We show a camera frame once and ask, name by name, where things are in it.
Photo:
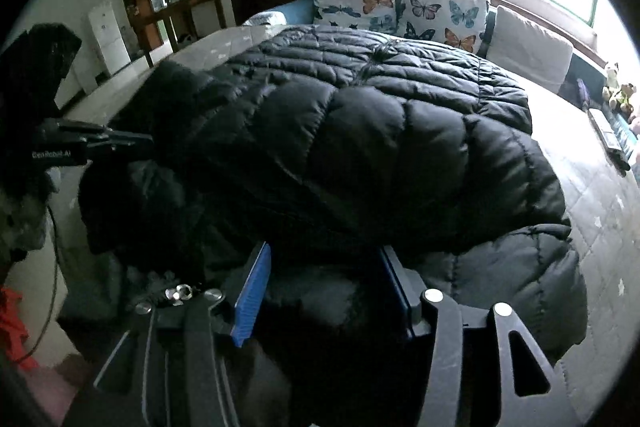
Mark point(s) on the brown plush bear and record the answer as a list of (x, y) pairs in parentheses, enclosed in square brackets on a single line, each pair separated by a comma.
[(629, 99)]

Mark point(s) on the red plastic stool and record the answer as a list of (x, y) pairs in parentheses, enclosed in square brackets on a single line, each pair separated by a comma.
[(12, 327)]

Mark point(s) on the pink plush toy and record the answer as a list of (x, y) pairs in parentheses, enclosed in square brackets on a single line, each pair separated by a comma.
[(635, 126)]

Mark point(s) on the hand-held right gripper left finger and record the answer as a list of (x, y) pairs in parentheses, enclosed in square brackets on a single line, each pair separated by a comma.
[(252, 302)]

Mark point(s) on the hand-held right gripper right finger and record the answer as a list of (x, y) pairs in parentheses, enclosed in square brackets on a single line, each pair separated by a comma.
[(400, 292)]

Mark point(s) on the butterfly print pillow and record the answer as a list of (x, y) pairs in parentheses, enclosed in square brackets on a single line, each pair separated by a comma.
[(357, 2), (442, 14)]

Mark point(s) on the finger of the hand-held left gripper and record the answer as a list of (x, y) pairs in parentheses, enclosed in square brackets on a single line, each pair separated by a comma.
[(122, 153), (110, 132)]

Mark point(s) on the grey long box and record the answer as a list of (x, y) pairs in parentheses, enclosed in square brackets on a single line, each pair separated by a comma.
[(607, 137)]

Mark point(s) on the grey star quilted bed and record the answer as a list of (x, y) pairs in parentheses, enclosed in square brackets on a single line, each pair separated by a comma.
[(595, 192)]

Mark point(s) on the white plush toy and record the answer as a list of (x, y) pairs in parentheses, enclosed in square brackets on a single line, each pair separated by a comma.
[(611, 83)]

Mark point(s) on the black down jacket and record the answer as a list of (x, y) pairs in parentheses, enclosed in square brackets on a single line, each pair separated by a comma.
[(360, 157)]

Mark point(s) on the white pillow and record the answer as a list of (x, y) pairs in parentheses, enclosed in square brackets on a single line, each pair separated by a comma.
[(532, 49)]

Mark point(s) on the wooden side table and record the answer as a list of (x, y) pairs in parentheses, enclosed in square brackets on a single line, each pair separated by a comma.
[(187, 14)]

